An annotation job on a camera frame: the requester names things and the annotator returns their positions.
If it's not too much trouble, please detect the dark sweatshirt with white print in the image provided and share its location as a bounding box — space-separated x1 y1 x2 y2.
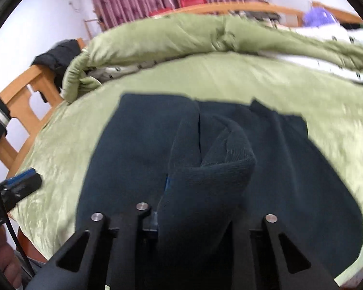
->
75 93 363 290

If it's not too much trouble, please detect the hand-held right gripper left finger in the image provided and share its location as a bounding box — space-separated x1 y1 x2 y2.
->
27 174 171 290

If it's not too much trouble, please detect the red fabric item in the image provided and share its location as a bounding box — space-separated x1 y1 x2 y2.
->
178 0 206 8
149 7 173 18

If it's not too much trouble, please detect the wooden bed frame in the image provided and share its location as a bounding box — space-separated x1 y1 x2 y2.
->
0 1 363 263

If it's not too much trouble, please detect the black clothing on bed frame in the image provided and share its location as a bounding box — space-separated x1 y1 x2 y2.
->
32 39 83 103

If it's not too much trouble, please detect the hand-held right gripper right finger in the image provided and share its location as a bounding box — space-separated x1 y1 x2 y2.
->
231 214 340 290

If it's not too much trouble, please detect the person's left hand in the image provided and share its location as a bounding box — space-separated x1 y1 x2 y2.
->
0 226 22 290

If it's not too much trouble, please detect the purple plush toy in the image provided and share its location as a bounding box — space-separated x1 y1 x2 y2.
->
302 5 336 27

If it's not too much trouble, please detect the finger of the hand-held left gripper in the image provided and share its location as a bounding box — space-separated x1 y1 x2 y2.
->
0 167 43 210

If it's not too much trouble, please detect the wooden rack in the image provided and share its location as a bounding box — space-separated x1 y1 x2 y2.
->
84 18 105 40

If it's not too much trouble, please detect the green plush quilt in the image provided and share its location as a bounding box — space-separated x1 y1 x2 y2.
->
62 14 363 103

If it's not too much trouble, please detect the green plush bed sheet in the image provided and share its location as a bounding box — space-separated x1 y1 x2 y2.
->
11 51 363 287

